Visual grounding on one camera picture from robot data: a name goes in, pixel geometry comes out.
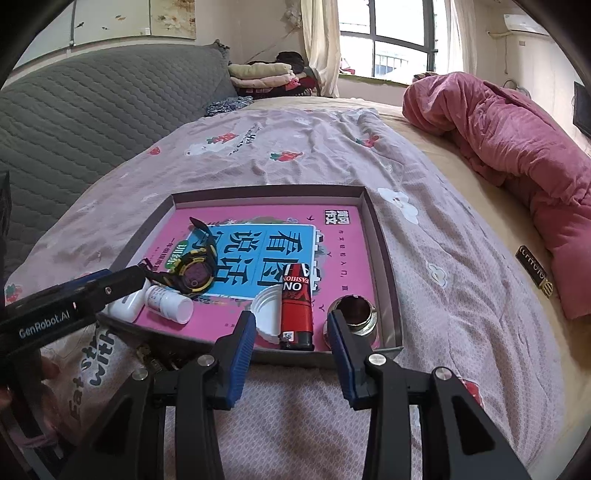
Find white earbuds case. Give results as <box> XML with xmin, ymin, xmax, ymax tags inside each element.
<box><xmin>102</xmin><ymin>280</ymin><xmax>151</xmax><ymax>323</ymax></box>

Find white painted wall panel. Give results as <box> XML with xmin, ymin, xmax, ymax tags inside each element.
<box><xmin>16</xmin><ymin>0</ymin><xmax>197</xmax><ymax>67</ymax></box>

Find grey shallow cardboard box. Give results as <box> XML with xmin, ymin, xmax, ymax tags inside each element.
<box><xmin>110</xmin><ymin>185</ymin><xmax>403</xmax><ymax>368</ymax></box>

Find white air conditioner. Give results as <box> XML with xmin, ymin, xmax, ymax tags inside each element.
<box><xmin>503</xmin><ymin>13</ymin><xmax>550</xmax><ymax>37</ymax></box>

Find pink strawberry print blanket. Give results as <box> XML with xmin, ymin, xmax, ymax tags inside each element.
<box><xmin>5</xmin><ymin>109</ymin><xmax>565</xmax><ymax>479</ymax></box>

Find pink Chinese workbook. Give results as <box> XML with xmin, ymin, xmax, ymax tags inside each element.
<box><xmin>135</xmin><ymin>204</ymin><xmax>377</xmax><ymax>351</ymax></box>

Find dark patterned cloth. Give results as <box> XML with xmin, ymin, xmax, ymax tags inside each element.
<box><xmin>205</xmin><ymin>96</ymin><xmax>253</xmax><ymax>117</ymax></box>

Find red black lighter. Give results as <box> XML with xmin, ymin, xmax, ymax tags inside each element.
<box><xmin>279</xmin><ymin>263</ymin><xmax>315</xmax><ymax>351</ymax></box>

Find cream curtain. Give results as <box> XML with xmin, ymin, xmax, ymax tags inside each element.
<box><xmin>301</xmin><ymin>0</ymin><xmax>341</xmax><ymax>98</ymax></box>

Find grey quilted headboard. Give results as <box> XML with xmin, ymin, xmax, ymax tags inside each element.
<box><xmin>1</xmin><ymin>41</ymin><xmax>235</xmax><ymax>275</ymax></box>

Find rose pink quilt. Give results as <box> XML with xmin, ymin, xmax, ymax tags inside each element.
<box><xmin>403</xmin><ymin>72</ymin><xmax>590</xmax><ymax>320</ymax></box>

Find wall mounted black television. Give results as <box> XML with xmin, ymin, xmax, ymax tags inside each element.
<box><xmin>573</xmin><ymin>82</ymin><xmax>591</xmax><ymax>138</ymax></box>

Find white plastic jar lid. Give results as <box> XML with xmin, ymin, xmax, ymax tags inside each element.
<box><xmin>249</xmin><ymin>284</ymin><xmax>281</xmax><ymax>345</ymax></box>

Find person's left hand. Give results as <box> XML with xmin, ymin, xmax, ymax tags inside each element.
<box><xmin>1</xmin><ymin>355</ymin><xmax>60</xmax><ymax>410</ymax></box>

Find black gold ornate case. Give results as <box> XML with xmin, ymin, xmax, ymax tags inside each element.
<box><xmin>135</xmin><ymin>337</ymin><xmax>201</xmax><ymax>373</ymax></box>

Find small white pill bottle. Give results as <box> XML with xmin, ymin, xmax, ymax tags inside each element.
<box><xmin>144</xmin><ymin>285</ymin><xmax>193</xmax><ymax>325</ymax></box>

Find black yellow digital watch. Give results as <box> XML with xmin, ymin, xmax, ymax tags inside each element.
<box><xmin>138</xmin><ymin>217</ymin><xmax>218</xmax><ymax>298</ymax></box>

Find stack of folded clothes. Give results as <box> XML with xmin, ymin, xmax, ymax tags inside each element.
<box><xmin>228</xmin><ymin>51</ymin><xmax>321</xmax><ymax>99</ymax></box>

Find beige bed sheet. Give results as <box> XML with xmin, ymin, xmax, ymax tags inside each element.
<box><xmin>252</xmin><ymin>96</ymin><xmax>590</xmax><ymax>465</ymax></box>

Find window with dark frame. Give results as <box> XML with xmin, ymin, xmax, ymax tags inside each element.
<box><xmin>338</xmin><ymin>0</ymin><xmax>464</xmax><ymax>85</ymax></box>

